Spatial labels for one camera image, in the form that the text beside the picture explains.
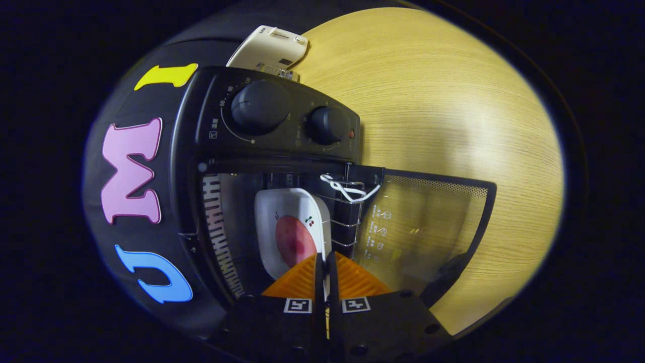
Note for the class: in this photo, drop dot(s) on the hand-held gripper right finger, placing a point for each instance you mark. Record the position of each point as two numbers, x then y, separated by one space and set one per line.
378 327

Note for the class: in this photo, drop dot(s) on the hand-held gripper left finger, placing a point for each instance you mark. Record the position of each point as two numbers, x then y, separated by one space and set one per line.
282 327

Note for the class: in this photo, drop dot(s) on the pink meat slice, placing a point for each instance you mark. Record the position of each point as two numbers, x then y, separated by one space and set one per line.
295 242

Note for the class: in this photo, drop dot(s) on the white square plate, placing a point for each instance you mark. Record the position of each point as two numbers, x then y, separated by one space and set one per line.
282 201

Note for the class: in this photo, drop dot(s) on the glass toaster oven door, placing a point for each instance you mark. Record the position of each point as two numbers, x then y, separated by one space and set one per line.
438 185

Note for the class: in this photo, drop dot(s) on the black toaster oven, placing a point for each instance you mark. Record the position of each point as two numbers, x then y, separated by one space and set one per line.
201 101

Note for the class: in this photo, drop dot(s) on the black oven knob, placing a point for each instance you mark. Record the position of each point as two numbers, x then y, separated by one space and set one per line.
327 125
259 107

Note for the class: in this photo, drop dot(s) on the white bread toaster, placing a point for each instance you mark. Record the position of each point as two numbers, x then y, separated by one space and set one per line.
267 48

